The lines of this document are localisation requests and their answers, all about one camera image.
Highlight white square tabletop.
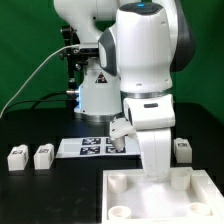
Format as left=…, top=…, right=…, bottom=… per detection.
left=102, top=167, right=224, bottom=224

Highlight black camera on mount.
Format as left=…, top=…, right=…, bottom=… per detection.
left=59, top=44, right=99, bottom=65

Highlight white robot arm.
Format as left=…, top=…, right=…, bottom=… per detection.
left=53, top=0, right=195, bottom=178

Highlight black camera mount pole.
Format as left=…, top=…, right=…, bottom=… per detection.
left=60, top=25, right=80, bottom=110

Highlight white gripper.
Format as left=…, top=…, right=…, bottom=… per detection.
left=137, top=128, right=171, bottom=178

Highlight white cable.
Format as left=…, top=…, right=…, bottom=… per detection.
left=0, top=43, right=81, bottom=118

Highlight black cable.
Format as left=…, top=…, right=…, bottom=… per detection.
left=2, top=91, right=73, bottom=116

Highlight white sheet with tags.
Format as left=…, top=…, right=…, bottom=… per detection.
left=56, top=137, right=140, bottom=158

